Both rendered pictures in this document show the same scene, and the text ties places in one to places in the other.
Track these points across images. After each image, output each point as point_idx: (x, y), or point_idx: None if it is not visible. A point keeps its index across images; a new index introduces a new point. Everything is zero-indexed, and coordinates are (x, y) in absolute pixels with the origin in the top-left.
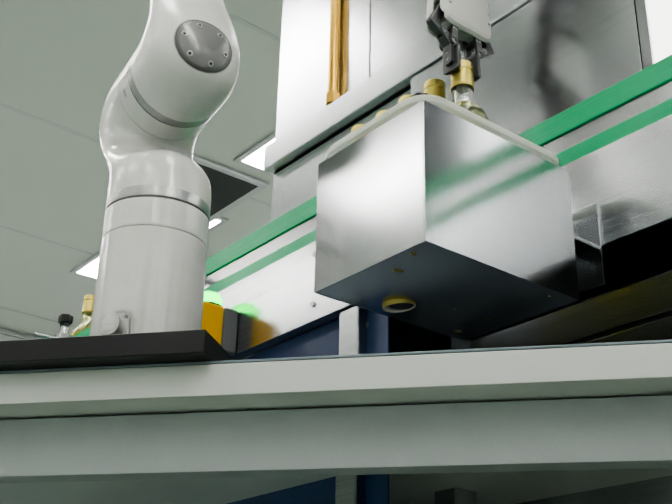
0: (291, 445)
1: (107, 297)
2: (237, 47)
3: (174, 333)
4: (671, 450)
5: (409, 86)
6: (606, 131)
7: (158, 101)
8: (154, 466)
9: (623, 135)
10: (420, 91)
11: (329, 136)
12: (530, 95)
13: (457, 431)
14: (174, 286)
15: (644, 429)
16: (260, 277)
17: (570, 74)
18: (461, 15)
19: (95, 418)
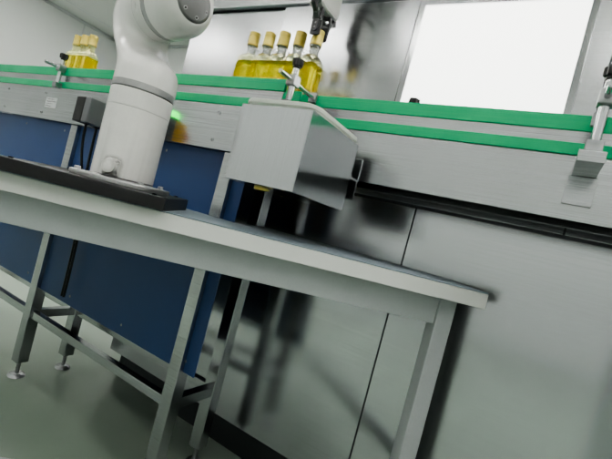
0: (196, 256)
1: (107, 144)
2: (213, 6)
3: (147, 195)
4: (358, 301)
5: (283, 8)
6: (379, 123)
7: (158, 25)
8: (122, 247)
9: (386, 130)
10: (289, 18)
11: (233, 10)
12: (343, 57)
13: (275, 270)
14: (148, 148)
15: (351, 290)
16: (186, 106)
17: (366, 58)
18: (329, 3)
19: (92, 212)
